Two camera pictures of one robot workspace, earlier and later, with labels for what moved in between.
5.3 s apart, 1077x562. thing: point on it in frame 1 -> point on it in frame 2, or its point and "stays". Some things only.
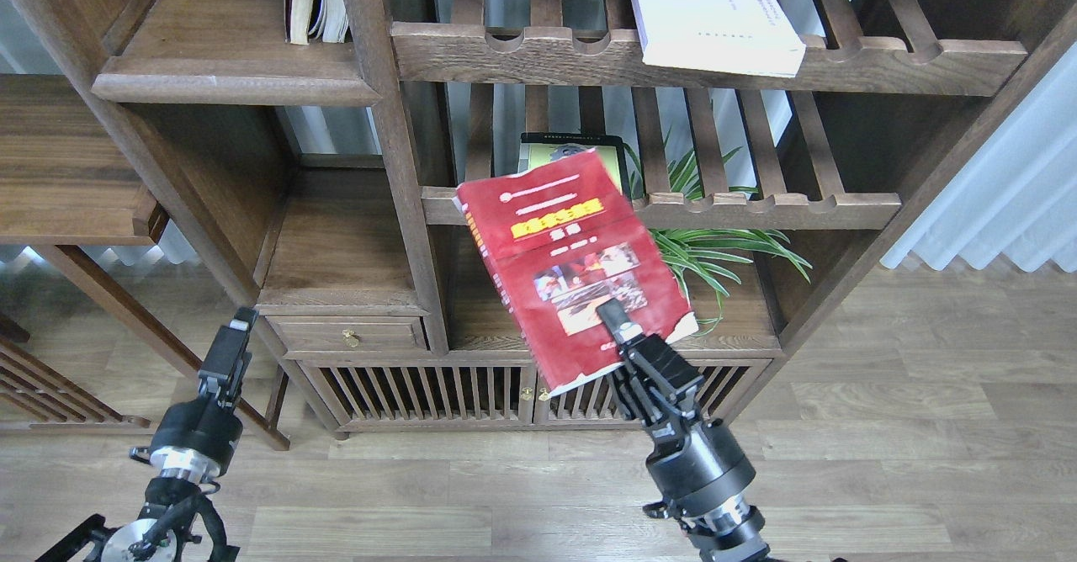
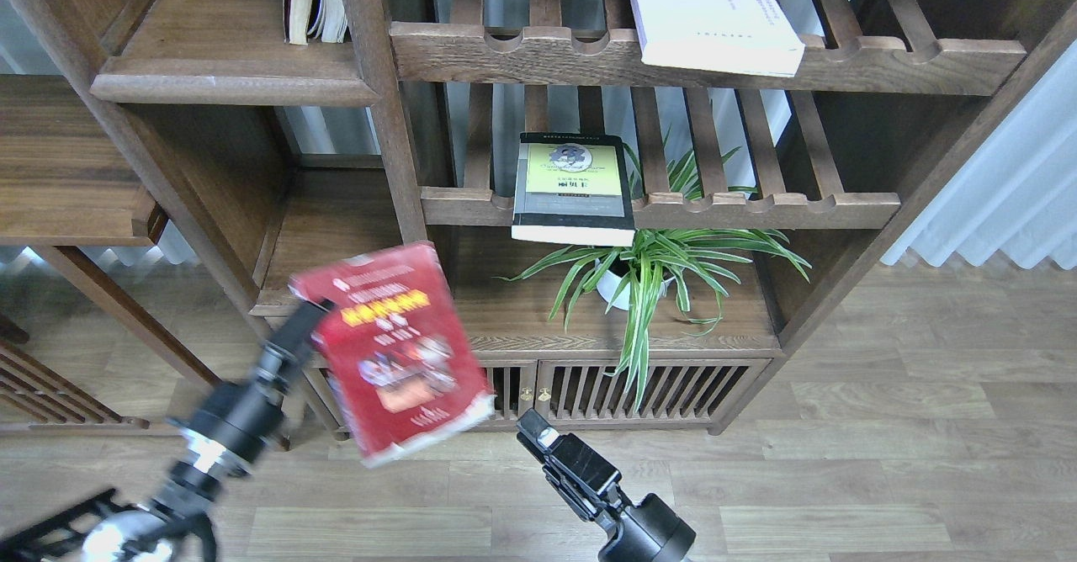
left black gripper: (196, 439) -> (230, 426)
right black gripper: (696, 463) -> (649, 532)
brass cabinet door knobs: (527, 394) stays
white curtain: (1013, 188) stays
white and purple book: (713, 15) stays
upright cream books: (315, 7) stays
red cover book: (560, 239) -> (398, 349)
